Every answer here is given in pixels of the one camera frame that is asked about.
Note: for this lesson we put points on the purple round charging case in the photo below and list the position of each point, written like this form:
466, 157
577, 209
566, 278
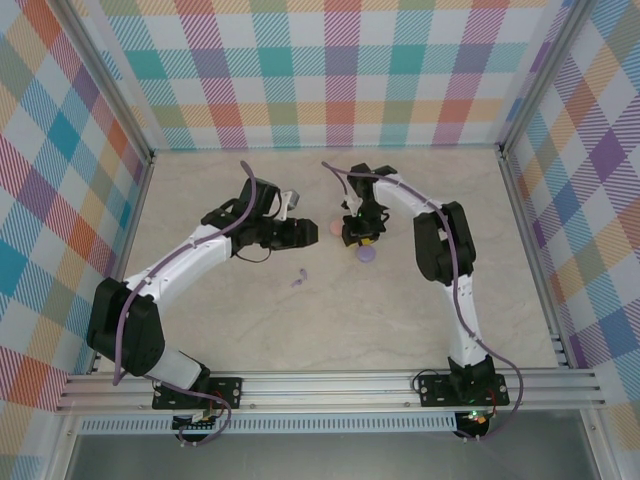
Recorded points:
364, 255

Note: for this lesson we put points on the pink round charging case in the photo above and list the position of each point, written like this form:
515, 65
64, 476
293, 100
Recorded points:
335, 227

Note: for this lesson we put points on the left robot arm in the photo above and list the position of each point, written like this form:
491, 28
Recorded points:
145, 345

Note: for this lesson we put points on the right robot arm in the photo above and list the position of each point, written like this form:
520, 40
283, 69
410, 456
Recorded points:
435, 245

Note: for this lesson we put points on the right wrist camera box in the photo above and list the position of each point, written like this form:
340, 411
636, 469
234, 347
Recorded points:
353, 205

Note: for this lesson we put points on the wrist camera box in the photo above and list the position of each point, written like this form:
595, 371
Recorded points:
353, 205
292, 199

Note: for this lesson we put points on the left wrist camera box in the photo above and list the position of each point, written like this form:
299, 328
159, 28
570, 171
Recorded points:
292, 199

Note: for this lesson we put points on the aluminium side rail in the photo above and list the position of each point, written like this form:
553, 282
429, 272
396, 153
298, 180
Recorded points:
523, 225
134, 220

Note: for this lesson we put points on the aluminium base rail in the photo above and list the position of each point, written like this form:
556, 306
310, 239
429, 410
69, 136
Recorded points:
325, 387

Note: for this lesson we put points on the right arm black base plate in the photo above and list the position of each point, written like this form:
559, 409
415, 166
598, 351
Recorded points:
435, 390

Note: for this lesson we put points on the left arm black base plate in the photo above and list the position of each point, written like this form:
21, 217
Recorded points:
227, 392

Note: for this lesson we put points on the aluminium frame post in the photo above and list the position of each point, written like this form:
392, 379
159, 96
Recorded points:
545, 80
107, 82

